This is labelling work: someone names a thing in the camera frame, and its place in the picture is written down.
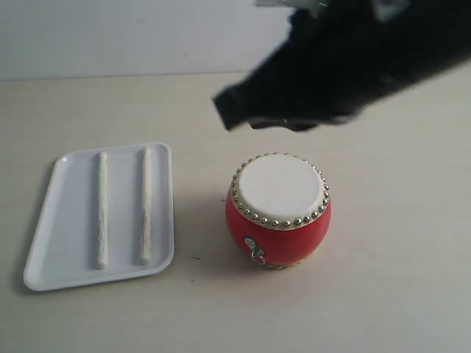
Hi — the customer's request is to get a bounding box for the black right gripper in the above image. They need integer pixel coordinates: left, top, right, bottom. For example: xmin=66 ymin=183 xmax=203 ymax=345
xmin=249 ymin=1 xmax=470 ymax=132

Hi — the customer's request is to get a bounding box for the white wooden drumstick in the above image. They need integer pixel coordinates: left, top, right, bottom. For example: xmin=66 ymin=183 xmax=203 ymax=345
xmin=140 ymin=147 xmax=152 ymax=264
xmin=97 ymin=151 xmax=108 ymax=269

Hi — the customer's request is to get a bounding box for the small red drum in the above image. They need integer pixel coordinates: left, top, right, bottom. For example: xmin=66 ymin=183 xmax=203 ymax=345
xmin=225 ymin=152 xmax=333 ymax=268

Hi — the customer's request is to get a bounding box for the white rectangular plastic tray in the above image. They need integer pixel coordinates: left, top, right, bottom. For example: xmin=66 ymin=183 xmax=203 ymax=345
xmin=23 ymin=143 xmax=175 ymax=292

